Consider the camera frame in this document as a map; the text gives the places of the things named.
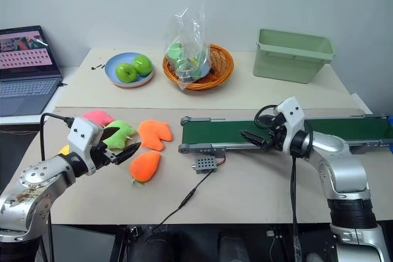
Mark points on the green conveyor belt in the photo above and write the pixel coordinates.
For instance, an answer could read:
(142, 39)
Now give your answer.
(221, 131)

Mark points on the orange plush toy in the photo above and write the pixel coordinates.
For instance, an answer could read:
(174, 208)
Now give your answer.
(153, 134)
(144, 167)

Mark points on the light blue plate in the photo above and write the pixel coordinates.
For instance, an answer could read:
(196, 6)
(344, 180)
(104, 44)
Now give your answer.
(112, 68)

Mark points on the dark rounded shape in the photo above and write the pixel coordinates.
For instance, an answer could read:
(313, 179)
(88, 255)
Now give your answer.
(156, 248)

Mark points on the grey laptop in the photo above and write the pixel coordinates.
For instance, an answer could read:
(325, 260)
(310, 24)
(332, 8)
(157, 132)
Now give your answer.
(24, 68)

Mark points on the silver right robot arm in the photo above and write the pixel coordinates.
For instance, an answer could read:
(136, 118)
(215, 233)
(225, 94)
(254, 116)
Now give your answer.
(344, 167)

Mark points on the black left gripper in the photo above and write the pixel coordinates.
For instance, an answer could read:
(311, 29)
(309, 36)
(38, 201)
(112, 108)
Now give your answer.
(102, 156)

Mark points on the beige board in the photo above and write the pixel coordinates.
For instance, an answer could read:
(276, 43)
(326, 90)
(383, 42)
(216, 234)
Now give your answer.
(233, 96)

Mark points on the light green plastic bin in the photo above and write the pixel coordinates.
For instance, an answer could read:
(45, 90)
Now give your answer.
(288, 56)

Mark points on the green apple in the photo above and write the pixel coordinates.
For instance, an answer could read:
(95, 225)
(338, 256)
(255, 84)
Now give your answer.
(126, 72)
(142, 64)

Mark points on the yellow plush toy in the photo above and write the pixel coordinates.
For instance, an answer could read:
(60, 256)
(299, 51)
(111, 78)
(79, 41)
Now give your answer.
(64, 149)

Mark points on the clear plastic bag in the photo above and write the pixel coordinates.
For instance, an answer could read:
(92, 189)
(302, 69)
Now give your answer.
(187, 47)

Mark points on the grey perforated control box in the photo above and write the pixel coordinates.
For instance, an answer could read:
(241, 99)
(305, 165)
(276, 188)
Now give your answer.
(205, 166)

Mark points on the blue object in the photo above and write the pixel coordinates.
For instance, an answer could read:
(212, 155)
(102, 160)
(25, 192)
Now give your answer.
(390, 134)

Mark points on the black flat panel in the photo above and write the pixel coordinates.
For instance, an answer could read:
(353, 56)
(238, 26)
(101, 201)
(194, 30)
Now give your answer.
(83, 243)

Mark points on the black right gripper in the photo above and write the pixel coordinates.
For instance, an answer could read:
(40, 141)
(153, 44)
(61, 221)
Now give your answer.
(277, 134)

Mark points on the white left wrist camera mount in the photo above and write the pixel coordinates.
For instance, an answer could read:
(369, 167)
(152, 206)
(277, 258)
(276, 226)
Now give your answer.
(84, 134)

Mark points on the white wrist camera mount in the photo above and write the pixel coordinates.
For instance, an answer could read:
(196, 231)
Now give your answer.
(291, 114)
(84, 134)

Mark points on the orange wicker basket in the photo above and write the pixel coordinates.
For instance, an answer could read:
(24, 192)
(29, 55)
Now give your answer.
(221, 65)

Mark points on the pink plush toy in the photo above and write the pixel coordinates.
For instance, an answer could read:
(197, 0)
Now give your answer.
(96, 117)

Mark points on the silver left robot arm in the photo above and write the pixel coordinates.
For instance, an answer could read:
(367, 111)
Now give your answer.
(33, 182)

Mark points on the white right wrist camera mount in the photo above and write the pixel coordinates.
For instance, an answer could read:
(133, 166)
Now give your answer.
(291, 114)

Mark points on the lime green plush toy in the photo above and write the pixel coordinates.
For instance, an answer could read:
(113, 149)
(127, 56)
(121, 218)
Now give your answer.
(122, 134)

